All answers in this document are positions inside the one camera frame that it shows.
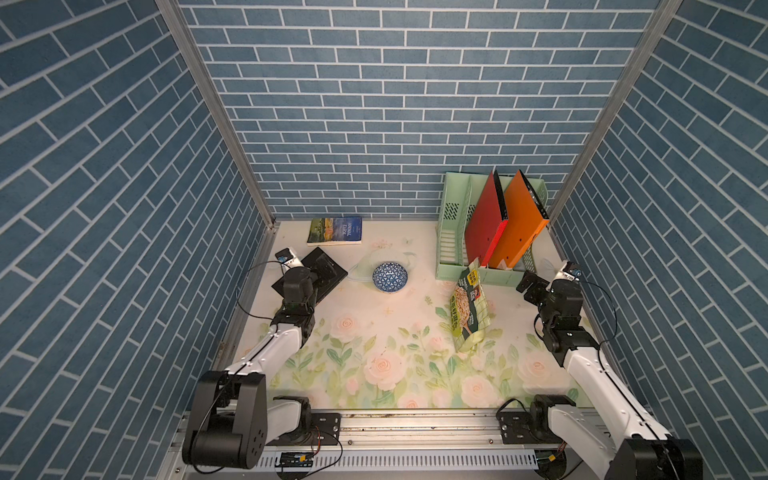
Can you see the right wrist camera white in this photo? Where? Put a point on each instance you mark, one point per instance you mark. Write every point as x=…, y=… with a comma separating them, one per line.
x=569, y=271

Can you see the black book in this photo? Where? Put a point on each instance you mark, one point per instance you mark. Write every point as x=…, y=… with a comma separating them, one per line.
x=327, y=270

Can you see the orange folder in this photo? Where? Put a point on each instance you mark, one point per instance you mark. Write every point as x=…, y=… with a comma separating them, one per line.
x=527, y=217

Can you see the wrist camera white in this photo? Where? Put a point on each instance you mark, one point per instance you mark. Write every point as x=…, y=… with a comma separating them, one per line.
x=569, y=271
x=288, y=258

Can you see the blue patterned ceramic bowl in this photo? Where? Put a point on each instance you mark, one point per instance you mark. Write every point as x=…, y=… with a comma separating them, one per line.
x=390, y=277

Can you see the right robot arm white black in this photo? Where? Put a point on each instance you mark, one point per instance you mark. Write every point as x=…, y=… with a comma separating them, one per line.
x=620, y=439

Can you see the green oats bag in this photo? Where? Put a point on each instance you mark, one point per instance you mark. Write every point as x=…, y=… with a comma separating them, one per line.
x=468, y=309

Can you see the blue landscape book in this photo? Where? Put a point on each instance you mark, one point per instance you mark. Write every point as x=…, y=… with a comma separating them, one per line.
x=335, y=231

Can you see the mint green file rack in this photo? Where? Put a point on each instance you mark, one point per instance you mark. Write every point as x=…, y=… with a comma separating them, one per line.
x=461, y=192

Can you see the red folder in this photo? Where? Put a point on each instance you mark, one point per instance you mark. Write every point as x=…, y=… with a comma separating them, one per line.
x=488, y=222

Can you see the floral table mat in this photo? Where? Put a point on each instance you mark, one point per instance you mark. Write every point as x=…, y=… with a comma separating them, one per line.
x=371, y=350

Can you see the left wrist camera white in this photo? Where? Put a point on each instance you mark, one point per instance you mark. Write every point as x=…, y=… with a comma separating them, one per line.
x=288, y=258

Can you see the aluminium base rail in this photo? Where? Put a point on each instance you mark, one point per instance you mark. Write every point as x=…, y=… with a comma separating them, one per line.
x=390, y=440

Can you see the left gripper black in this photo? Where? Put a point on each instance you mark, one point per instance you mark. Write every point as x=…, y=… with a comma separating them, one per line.
x=309, y=273

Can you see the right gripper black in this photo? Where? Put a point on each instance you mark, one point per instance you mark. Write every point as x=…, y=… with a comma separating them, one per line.
x=539, y=285

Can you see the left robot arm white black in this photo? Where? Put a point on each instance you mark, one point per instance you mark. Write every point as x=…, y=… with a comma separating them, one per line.
x=231, y=420

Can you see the small black controller board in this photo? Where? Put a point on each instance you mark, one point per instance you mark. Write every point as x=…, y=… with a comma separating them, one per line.
x=295, y=460

